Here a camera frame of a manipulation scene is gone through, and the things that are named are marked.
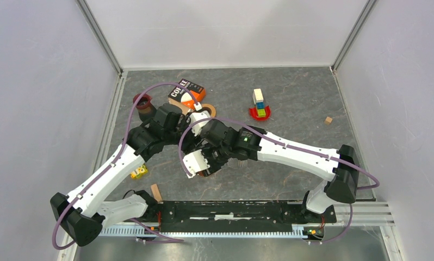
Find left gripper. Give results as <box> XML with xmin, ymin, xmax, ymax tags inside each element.
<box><xmin>163</xmin><ymin>112</ymin><xmax>203</xmax><ymax>154</ymax></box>

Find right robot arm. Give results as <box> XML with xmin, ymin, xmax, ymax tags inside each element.
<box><xmin>191</xmin><ymin>120</ymin><xmax>359</xmax><ymax>222</ymax></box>

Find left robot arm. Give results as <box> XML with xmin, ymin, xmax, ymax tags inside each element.
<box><xmin>50</xmin><ymin>103</ymin><xmax>210</xmax><ymax>246</ymax></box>

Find clear glass dripper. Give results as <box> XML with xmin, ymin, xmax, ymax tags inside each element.
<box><xmin>235</xmin><ymin>160</ymin><xmax>248</xmax><ymax>169</ymax></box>

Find brown paper coffee filters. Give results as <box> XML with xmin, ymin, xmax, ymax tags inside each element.
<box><xmin>169</xmin><ymin>99</ymin><xmax>192</xmax><ymax>115</ymax></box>

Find coffee filter box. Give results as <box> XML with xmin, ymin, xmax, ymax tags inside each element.
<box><xmin>168</xmin><ymin>78</ymin><xmax>207</xmax><ymax>108</ymax></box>

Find dark red black dripper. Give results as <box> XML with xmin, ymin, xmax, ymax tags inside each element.
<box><xmin>132</xmin><ymin>94</ymin><xmax>157</xmax><ymax>122</ymax></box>

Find yellow toy figure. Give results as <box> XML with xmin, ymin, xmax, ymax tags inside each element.
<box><xmin>130</xmin><ymin>164</ymin><xmax>148</xmax><ymax>179</ymax></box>

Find red curved plastic piece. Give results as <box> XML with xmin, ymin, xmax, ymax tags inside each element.
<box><xmin>249</xmin><ymin>106</ymin><xmax>271</xmax><ymax>121</ymax></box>

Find green toy brick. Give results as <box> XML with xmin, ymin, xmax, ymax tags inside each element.
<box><xmin>257</xmin><ymin>109</ymin><xmax>266</xmax><ymax>118</ymax></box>

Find wooden rectangular block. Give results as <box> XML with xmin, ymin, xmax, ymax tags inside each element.
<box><xmin>151</xmin><ymin>184</ymin><xmax>163</xmax><ymax>203</ymax></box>

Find blue toy brick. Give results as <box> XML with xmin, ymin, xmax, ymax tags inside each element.
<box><xmin>255</xmin><ymin>102</ymin><xmax>265</xmax><ymax>110</ymax></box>

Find small wooden cube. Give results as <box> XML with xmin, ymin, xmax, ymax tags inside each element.
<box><xmin>324</xmin><ymin>116</ymin><xmax>333</xmax><ymax>125</ymax></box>

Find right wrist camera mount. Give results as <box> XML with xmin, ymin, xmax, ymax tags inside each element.
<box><xmin>183</xmin><ymin>150</ymin><xmax>210</xmax><ymax>178</ymax></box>

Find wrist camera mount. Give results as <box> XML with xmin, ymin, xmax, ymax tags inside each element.
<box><xmin>183</xmin><ymin>150</ymin><xmax>210</xmax><ymax>178</ymax></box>
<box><xmin>189</xmin><ymin>104</ymin><xmax>211</xmax><ymax>136</ymax></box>

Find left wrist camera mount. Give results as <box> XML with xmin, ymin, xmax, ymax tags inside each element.
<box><xmin>189</xmin><ymin>104</ymin><xmax>211</xmax><ymax>136</ymax></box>

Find wooden ring holder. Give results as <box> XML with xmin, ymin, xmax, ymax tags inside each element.
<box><xmin>202</xmin><ymin>104</ymin><xmax>216</xmax><ymax>117</ymax></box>

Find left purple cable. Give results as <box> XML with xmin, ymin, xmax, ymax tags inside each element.
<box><xmin>51</xmin><ymin>82</ymin><xmax>203</xmax><ymax>251</ymax></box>

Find purple cable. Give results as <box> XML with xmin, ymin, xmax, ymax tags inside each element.
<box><xmin>178</xmin><ymin>117</ymin><xmax>380</xmax><ymax>246</ymax></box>
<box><xmin>51</xmin><ymin>82</ymin><xmax>203</xmax><ymax>251</ymax></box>

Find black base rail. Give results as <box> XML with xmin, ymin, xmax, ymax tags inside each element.
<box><xmin>123</xmin><ymin>190</ymin><xmax>337</xmax><ymax>234</ymax></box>

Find white slotted cable duct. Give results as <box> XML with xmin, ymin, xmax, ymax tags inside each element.
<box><xmin>99</xmin><ymin>223</ymin><xmax>324</xmax><ymax>240</ymax></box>

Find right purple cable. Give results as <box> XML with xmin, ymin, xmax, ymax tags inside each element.
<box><xmin>178</xmin><ymin>117</ymin><xmax>380</xmax><ymax>246</ymax></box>

